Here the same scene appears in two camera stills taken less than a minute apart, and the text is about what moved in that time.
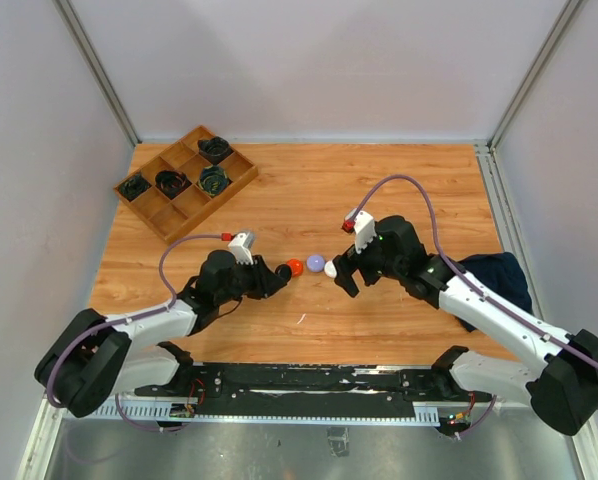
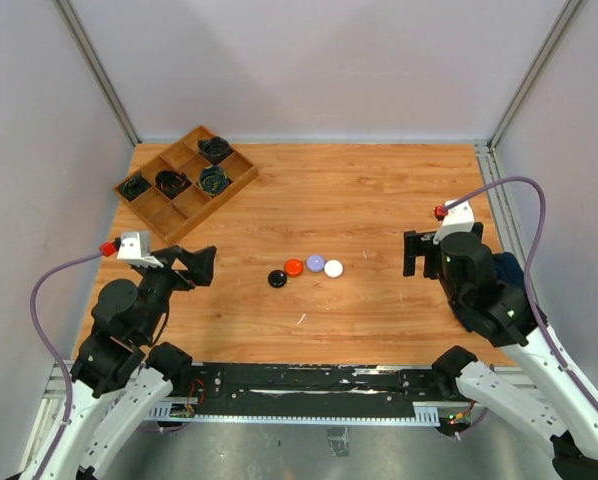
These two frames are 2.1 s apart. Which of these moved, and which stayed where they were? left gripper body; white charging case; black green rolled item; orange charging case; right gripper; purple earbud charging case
Moved: left gripper body; right gripper
Stayed: black green rolled item; orange charging case; purple earbud charging case; white charging case
